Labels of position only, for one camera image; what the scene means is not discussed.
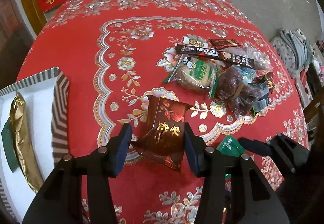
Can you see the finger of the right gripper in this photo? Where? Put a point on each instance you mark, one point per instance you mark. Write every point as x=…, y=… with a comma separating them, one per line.
x=255, y=146

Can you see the bag of red dates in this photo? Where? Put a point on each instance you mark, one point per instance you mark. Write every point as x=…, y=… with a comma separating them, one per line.
x=239, y=96

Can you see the green black snack packet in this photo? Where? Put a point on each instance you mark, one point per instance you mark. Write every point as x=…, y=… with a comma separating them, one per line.
x=266, y=85

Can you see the red floral tablecloth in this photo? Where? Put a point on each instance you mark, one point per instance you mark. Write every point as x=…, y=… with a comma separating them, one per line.
x=115, y=53

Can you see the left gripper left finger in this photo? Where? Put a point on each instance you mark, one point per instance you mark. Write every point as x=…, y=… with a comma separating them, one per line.
x=59, y=198

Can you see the small Golden Crown chocolate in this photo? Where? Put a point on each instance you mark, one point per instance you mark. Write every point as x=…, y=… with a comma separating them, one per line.
x=224, y=43

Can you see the Nescafe coffee stick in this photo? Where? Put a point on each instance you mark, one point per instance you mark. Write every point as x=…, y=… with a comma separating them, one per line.
x=217, y=55

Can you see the small green sachet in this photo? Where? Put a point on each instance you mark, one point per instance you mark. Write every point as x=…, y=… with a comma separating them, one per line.
x=231, y=147

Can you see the clear bag of nuts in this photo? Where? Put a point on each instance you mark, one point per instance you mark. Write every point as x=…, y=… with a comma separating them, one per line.
x=261, y=60

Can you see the gold foil snack bag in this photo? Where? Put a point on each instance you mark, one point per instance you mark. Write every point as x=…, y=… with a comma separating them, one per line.
x=22, y=143

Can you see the dark red snack packet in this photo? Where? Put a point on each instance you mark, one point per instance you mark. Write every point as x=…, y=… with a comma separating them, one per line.
x=164, y=142

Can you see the light blue snack packet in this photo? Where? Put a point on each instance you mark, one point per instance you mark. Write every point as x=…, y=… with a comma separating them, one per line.
x=248, y=74

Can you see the striped white tray box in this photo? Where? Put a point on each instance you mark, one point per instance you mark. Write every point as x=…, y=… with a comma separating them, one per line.
x=46, y=97

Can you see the green white pastry packet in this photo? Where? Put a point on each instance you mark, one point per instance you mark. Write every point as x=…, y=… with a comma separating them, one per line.
x=196, y=75

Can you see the floral cushion pile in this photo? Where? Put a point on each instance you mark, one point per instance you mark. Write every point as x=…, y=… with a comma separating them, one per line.
x=303, y=61

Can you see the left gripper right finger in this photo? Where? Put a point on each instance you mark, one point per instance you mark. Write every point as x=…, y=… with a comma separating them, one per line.
x=234, y=189

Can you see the dark green snack packet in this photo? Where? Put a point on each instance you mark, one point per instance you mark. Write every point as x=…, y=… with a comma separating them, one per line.
x=8, y=145

